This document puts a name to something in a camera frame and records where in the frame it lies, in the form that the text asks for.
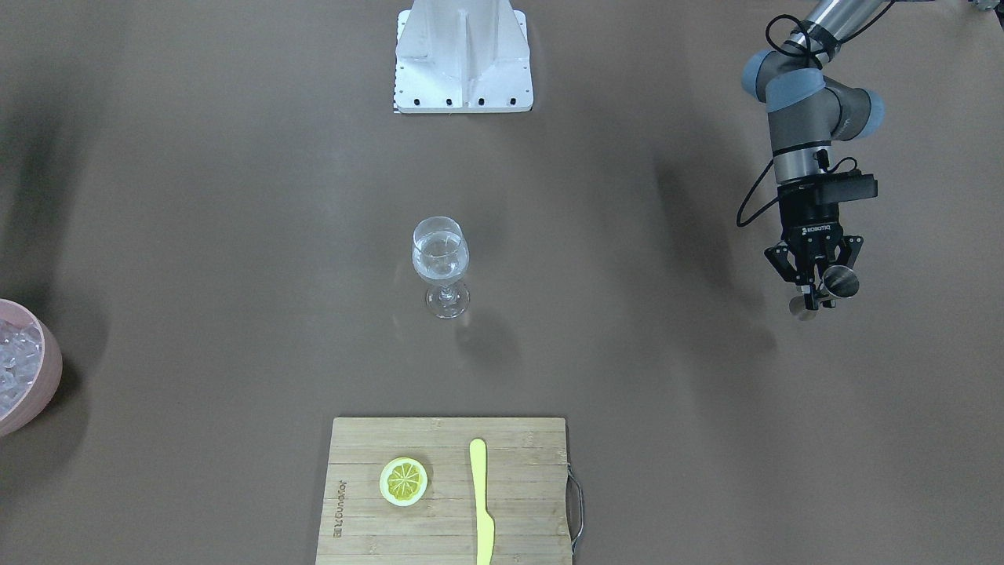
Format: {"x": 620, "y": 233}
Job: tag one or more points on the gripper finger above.
{"x": 839, "y": 280}
{"x": 786, "y": 264}

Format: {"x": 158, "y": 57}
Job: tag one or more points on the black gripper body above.
{"x": 811, "y": 224}

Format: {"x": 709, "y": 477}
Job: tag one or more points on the steel double jigger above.
{"x": 797, "y": 311}

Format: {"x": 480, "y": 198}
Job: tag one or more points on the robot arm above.
{"x": 807, "y": 113}

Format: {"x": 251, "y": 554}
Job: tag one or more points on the clear wine glass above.
{"x": 440, "y": 257}

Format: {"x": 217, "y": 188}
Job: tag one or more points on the pink bowl of ice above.
{"x": 32, "y": 366}

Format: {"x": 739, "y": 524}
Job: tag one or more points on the bamboo cutting board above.
{"x": 527, "y": 491}

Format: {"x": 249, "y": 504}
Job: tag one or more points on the yellow plastic knife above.
{"x": 484, "y": 522}

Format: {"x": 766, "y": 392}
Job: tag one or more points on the yellow lemon slice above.
{"x": 403, "y": 481}

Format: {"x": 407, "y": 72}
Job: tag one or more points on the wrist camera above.
{"x": 848, "y": 187}

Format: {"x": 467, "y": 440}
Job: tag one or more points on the white camera column base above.
{"x": 462, "y": 57}

